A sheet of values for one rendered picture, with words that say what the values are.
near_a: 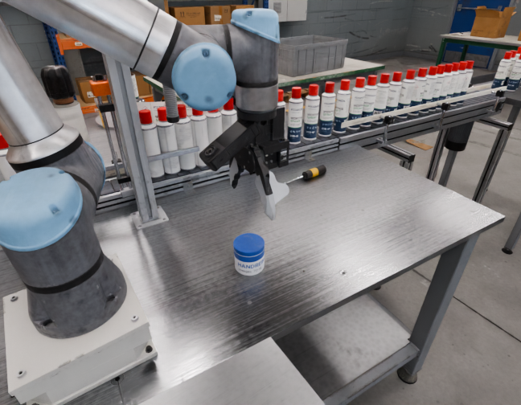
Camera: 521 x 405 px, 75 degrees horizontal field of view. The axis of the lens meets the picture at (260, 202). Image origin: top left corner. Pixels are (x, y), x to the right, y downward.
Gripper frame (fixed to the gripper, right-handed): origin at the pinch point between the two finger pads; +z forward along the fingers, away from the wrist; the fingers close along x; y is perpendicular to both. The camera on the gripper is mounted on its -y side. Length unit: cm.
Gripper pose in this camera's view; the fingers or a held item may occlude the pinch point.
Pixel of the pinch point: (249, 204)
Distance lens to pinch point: 70.7
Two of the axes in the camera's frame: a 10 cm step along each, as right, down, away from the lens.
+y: 8.3, -3.1, 4.7
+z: 0.0, 8.4, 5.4
